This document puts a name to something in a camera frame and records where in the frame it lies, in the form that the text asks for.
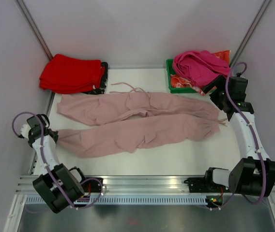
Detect light pink trousers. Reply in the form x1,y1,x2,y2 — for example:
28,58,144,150
57,88,226,158

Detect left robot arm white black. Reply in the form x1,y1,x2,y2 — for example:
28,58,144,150
19,112,88,213

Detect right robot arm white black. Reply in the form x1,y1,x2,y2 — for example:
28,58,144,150
202,75,275,198

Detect magenta crumpled trousers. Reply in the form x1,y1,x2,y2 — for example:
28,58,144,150
172,50,230,87

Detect orange floral trousers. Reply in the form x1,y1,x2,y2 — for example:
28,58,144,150
170,50,232,96

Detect folded red trousers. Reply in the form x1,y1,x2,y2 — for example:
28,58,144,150
39,54,106,94

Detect folded black patterned trousers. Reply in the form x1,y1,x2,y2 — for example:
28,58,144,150
83,62,108,95

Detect green plastic bin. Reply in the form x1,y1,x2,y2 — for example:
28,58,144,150
166,58,233,94

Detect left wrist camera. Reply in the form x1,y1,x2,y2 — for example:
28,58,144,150
18,124,31,139

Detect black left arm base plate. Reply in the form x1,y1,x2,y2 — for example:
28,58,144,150
80,177,104,193

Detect slotted grey cable duct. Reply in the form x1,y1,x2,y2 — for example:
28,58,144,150
25,195,213,205

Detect aluminium mounting rail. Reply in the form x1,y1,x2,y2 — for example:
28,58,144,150
15,175,211,195

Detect right aluminium frame post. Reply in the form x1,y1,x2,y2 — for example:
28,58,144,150
230,0,273,67

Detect aluminium frame post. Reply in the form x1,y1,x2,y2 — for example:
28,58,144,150
230,0,273,67
14,0,53,61

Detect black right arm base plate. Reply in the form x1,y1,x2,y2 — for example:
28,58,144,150
183,177,229,193

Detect left aluminium frame post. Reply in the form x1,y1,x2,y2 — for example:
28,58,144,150
14,0,53,61

